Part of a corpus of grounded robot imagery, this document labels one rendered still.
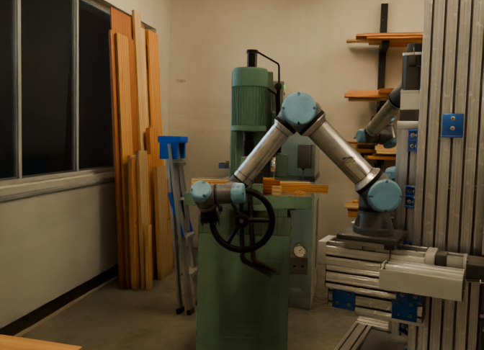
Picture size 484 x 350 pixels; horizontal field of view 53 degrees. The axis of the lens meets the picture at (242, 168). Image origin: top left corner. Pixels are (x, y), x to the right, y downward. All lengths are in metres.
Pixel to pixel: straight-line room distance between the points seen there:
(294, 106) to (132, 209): 2.23
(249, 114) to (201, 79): 2.67
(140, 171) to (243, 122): 1.52
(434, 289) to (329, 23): 3.47
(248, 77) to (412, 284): 1.20
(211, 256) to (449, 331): 1.06
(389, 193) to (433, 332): 0.66
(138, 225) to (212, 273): 1.48
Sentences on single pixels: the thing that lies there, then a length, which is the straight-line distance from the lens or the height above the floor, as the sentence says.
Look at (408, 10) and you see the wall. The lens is 4.90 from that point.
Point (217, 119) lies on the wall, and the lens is 4.91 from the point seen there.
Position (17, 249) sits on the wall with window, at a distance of 3.07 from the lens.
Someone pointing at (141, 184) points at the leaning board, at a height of 0.79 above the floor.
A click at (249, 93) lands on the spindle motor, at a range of 2.37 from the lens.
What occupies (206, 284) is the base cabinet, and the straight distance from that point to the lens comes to 2.40.
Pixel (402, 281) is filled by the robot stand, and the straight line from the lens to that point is 1.78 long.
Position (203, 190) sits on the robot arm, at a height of 0.98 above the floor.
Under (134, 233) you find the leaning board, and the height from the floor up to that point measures 0.43.
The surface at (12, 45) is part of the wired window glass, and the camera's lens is 3.13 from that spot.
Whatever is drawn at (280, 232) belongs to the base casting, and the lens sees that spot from 2.32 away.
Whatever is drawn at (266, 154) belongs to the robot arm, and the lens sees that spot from 1.86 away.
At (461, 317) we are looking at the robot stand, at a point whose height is 0.51.
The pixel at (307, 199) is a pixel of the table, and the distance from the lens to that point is 2.30.
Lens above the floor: 1.18
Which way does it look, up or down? 4 degrees down
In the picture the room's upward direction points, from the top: 1 degrees clockwise
